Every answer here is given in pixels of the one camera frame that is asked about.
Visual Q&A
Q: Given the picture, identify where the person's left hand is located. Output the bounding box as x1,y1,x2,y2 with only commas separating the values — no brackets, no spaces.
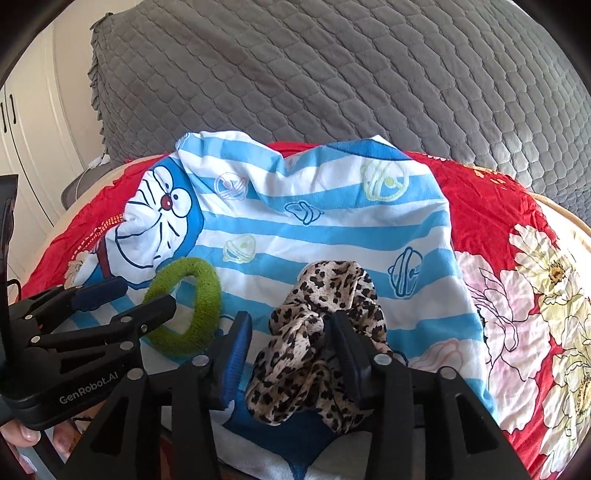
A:
1,402,104,479

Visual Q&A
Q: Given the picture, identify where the grey bedside stool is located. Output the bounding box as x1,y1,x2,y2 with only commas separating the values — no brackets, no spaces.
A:
61,162,113,210

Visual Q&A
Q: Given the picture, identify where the leopard print scrunchie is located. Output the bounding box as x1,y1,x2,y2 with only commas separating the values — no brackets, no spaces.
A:
245,260,393,434

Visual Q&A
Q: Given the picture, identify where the grey quilted headboard cover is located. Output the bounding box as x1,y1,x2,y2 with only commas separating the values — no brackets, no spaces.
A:
88,1,590,219

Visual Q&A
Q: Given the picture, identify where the blue striped Doraemon cloth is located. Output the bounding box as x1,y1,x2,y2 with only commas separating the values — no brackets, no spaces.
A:
73,130,500,480

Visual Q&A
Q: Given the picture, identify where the white wardrobe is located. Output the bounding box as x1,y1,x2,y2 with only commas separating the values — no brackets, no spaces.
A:
1,26,83,282

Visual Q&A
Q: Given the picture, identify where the green knitted hair scrunchie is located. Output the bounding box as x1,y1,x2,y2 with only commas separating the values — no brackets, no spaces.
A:
142,257,221,357

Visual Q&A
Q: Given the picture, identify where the white charging cable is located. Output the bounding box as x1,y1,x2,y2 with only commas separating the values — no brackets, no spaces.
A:
73,154,112,195

